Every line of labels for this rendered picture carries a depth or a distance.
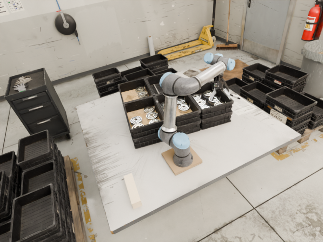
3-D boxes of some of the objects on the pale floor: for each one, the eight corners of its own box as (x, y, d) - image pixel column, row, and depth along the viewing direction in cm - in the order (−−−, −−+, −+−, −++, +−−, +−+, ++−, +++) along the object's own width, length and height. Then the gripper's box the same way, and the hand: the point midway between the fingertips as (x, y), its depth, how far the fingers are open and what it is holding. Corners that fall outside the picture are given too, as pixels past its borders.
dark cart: (73, 139, 311) (45, 84, 255) (41, 151, 299) (4, 97, 243) (68, 117, 355) (43, 67, 299) (40, 127, 343) (8, 77, 287)
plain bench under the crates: (281, 186, 217) (301, 134, 174) (133, 271, 174) (110, 232, 131) (195, 108, 335) (194, 66, 291) (93, 148, 292) (75, 106, 248)
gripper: (203, 76, 167) (204, 101, 166) (228, 70, 154) (229, 98, 153) (208, 78, 173) (209, 102, 172) (232, 73, 161) (234, 99, 160)
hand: (220, 101), depth 165 cm, fingers open, 14 cm apart
